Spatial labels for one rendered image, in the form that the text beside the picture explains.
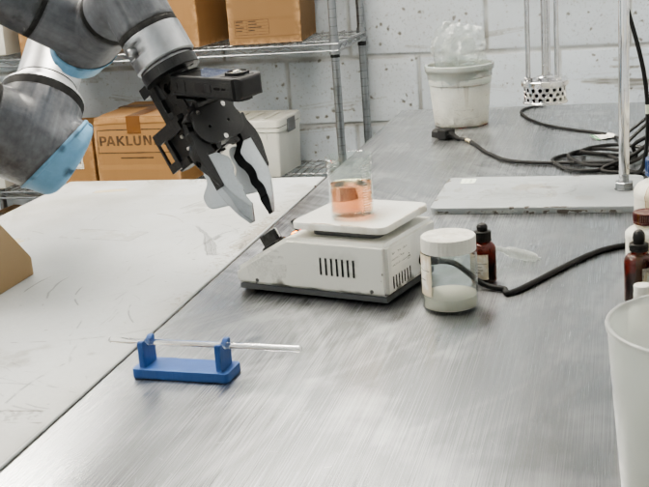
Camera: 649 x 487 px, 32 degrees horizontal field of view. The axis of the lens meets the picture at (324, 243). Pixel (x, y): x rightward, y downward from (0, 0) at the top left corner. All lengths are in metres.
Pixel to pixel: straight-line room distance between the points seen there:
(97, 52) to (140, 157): 2.21
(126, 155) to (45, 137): 2.13
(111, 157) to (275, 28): 0.68
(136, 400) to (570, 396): 0.39
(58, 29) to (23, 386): 0.48
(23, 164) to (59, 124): 0.07
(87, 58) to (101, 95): 2.67
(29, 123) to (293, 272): 0.44
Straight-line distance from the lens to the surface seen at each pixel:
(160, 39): 1.33
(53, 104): 1.54
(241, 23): 3.48
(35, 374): 1.14
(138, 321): 1.26
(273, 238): 1.31
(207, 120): 1.31
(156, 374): 1.08
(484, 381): 1.02
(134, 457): 0.93
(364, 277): 1.23
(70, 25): 1.41
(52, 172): 1.52
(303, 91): 3.83
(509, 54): 3.70
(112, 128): 3.64
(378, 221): 1.23
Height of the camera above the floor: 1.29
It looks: 15 degrees down
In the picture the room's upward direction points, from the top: 4 degrees counter-clockwise
